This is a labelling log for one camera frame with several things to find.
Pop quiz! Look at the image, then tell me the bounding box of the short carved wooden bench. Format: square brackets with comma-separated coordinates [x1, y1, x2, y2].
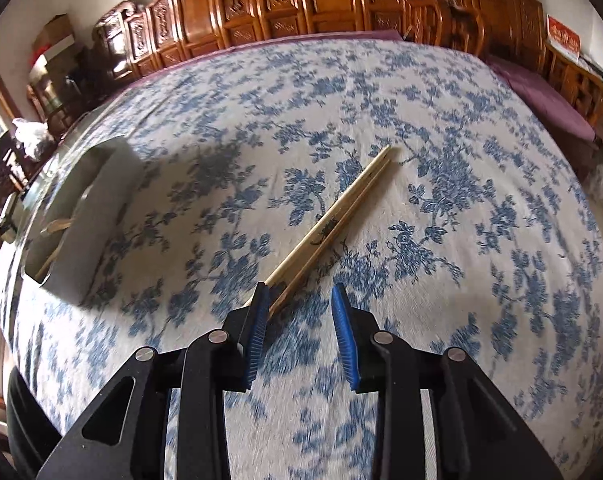
[424, 0, 603, 128]

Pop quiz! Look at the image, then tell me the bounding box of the dark wooden chair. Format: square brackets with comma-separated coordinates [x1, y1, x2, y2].
[26, 72, 85, 137]

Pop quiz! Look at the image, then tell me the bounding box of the red printed card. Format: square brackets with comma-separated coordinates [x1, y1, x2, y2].
[546, 15, 581, 57]

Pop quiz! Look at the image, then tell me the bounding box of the grey fluffy bundle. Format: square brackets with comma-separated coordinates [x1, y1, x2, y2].
[583, 151, 603, 202]

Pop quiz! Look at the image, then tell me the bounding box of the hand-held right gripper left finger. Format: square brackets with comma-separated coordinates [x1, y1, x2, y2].
[36, 282, 272, 480]

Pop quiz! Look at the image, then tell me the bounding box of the white organizer box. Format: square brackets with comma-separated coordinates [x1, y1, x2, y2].
[20, 136, 143, 307]

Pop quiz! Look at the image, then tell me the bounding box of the long purple bench cushion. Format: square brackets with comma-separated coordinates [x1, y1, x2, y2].
[129, 29, 403, 88]

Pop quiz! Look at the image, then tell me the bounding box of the white plastic bag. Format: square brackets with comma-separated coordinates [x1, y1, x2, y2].
[12, 117, 50, 157]

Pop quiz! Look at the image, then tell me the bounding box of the long carved wooden bench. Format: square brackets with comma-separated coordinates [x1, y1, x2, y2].
[92, 0, 408, 82]

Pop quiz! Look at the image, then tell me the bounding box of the brown cardboard box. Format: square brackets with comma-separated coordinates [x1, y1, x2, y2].
[32, 13, 77, 51]

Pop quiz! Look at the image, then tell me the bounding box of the purple seat cushion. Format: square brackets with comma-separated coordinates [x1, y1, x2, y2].
[485, 55, 597, 142]

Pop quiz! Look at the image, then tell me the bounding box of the wooden armchair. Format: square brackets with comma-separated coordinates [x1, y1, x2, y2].
[404, 0, 485, 57]

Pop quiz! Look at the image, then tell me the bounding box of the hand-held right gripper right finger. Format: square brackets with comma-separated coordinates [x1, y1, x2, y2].
[330, 282, 565, 480]

